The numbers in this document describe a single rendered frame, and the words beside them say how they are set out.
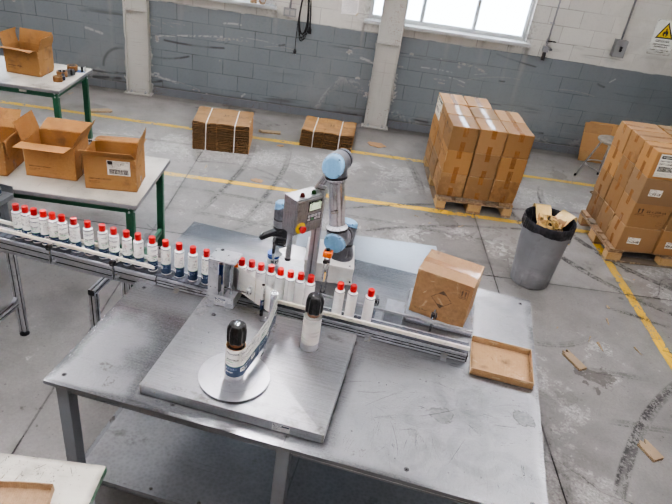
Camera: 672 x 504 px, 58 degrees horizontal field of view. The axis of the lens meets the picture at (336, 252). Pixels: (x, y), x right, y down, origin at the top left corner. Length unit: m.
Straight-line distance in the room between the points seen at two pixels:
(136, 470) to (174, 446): 0.22
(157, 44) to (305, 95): 2.01
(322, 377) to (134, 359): 0.84
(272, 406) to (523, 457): 1.07
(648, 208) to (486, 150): 1.57
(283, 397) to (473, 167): 4.15
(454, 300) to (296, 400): 1.03
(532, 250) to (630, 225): 1.26
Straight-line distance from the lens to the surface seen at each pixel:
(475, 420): 2.82
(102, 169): 4.34
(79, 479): 2.51
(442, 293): 3.17
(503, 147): 6.28
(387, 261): 3.70
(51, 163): 4.54
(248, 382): 2.66
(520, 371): 3.15
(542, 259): 5.29
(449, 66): 8.27
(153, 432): 3.39
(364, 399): 2.75
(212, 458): 3.26
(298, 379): 2.71
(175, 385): 2.67
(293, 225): 2.87
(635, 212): 6.17
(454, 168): 6.26
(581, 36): 8.55
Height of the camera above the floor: 2.75
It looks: 31 degrees down
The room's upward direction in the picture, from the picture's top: 9 degrees clockwise
